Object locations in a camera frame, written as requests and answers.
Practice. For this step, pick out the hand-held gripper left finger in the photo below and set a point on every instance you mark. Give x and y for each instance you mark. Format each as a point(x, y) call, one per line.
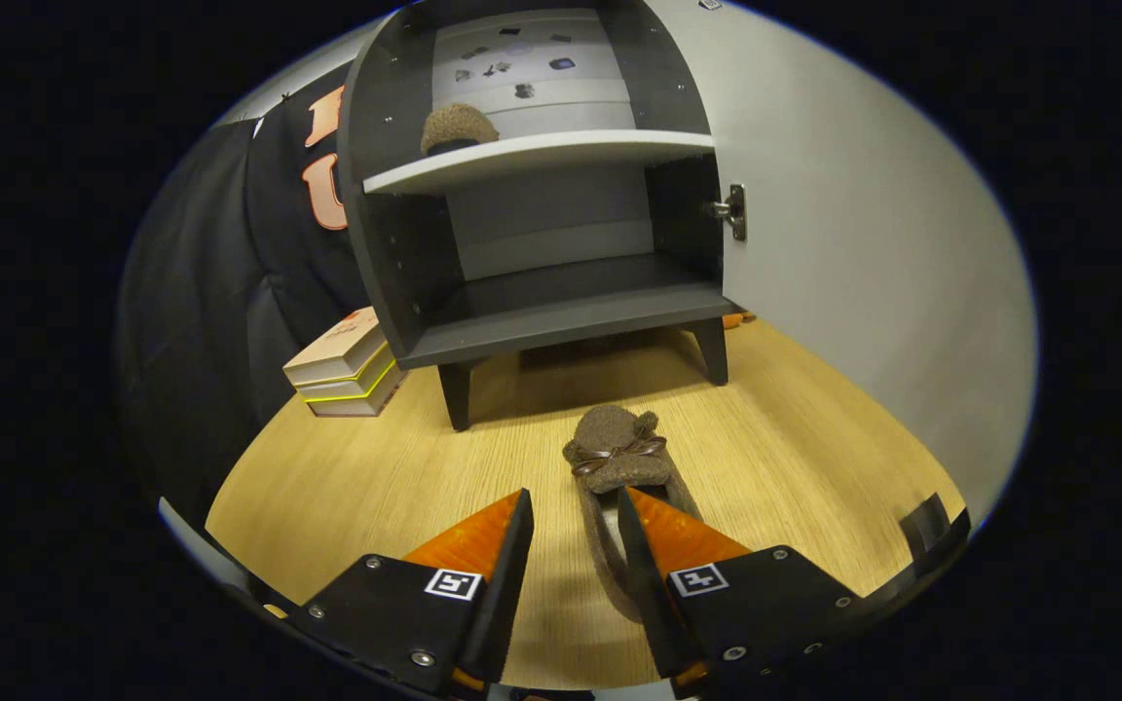
point(512, 574)

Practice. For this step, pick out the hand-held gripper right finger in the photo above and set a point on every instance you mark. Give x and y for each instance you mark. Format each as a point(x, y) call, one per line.
point(641, 574)

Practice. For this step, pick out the brown fuzzy slipper shoe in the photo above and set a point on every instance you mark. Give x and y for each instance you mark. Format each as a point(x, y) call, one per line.
point(459, 125)
point(619, 458)

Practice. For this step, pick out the dark grey shoe cabinet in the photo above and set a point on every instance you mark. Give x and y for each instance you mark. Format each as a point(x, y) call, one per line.
point(561, 312)

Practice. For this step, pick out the beige shoe cabinet door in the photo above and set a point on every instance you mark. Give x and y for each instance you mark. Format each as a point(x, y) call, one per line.
point(863, 243)

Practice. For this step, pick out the metal door hinge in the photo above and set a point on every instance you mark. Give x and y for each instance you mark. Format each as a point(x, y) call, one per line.
point(736, 209)

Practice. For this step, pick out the white cabinet shelf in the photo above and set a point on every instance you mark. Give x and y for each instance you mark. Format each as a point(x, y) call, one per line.
point(542, 151)

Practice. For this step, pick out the beige book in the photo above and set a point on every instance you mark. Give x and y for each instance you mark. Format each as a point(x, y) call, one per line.
point(361, 404)

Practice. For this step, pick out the yellow-edged book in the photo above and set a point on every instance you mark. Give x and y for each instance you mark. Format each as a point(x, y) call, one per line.
point(352, 382)

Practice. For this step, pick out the black backdrop cloth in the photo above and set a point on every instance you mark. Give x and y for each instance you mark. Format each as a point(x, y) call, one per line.
point(201, 292)

